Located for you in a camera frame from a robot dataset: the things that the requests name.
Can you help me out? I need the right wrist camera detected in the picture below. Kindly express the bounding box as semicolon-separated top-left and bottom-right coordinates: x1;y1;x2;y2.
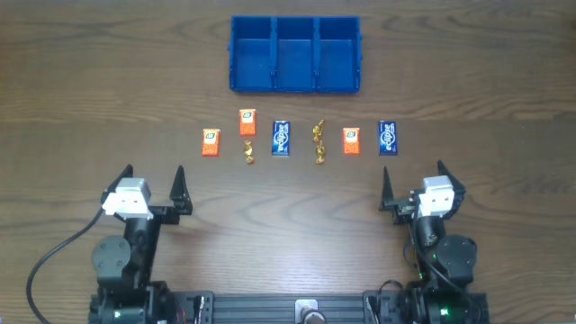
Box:
418;175;455;220

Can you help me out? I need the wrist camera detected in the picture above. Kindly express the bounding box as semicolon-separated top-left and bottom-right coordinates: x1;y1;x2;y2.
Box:
418;175;455;220
101;176;154;221

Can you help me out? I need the blue tray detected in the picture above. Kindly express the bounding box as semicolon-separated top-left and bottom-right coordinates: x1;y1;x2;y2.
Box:
228;14;364;95

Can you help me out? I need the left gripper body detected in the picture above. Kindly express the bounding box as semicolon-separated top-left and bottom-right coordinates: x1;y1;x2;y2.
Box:
148;204;182;226

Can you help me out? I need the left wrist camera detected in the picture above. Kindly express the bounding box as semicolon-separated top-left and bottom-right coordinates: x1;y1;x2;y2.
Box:
101;176;154;221

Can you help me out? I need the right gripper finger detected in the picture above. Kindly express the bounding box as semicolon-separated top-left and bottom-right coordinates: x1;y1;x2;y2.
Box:
379;166;396;212
436;159;467;212

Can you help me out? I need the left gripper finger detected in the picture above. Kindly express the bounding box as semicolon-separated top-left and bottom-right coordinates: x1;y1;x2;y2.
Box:
100;164;134;204
169;165;194;216

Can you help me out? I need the blue candy pack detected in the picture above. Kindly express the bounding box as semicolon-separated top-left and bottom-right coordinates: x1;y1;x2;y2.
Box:
271;120;291;158
378;120;399;157

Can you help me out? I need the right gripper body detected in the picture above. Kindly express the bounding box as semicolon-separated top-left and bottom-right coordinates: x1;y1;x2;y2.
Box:
389;190;422;226

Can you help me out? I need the orange candy box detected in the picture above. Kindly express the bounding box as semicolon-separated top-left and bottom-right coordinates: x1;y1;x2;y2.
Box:
342;127;361;157
201;128;221;158
238;108;257;137

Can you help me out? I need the mounting rail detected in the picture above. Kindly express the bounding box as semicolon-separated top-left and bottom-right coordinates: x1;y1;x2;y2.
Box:
88;290;491;324

